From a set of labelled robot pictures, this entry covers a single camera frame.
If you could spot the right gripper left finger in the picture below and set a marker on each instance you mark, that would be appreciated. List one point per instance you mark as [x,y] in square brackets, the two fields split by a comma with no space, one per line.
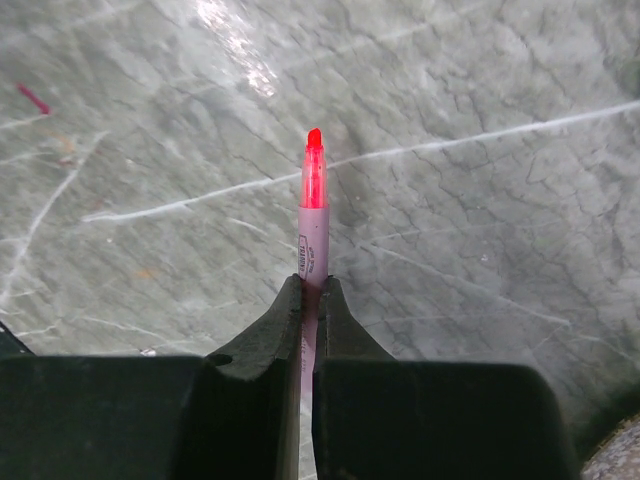
[231,414]

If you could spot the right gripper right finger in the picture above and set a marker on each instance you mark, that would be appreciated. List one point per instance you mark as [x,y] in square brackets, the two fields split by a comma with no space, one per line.
[376,417]

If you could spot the pink highlighter pen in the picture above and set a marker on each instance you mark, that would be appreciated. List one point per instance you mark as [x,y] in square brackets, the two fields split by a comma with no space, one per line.
[303,296]

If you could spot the speckled grey plate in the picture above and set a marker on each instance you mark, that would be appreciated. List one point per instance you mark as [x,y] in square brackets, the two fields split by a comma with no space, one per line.
[618,458]

